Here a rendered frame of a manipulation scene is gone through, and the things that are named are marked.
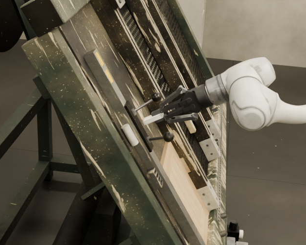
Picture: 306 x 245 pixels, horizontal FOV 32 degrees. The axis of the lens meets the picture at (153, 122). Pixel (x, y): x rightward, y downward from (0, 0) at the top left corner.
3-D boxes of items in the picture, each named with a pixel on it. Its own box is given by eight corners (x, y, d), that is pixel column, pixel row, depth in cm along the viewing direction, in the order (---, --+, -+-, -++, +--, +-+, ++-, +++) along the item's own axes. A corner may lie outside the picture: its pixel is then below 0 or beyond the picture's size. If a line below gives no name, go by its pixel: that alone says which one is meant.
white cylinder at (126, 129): (120, 129, 190) (130, 147, 193) (127, 126, 190) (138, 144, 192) (121, 125, 193) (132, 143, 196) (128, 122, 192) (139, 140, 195)
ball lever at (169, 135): (145, 147, 198) (172, 144, 188) (140, 138, 197) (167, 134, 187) (150, 141, 200) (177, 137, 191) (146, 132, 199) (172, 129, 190)
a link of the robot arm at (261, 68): (218, 65, 172) (220, 85, 161) (264, 45, 167) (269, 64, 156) (231, 92, 177) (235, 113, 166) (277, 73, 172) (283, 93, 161)
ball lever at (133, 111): (134, 119, 192) (164, 99, 195) (128, 110, 191) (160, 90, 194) (130, 117, 196) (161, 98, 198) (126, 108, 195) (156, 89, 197)
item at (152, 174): (154, 190, 199) (161, 187, 198) (145, 175, 196) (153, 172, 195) (156, 184, 202) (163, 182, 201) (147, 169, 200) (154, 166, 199)
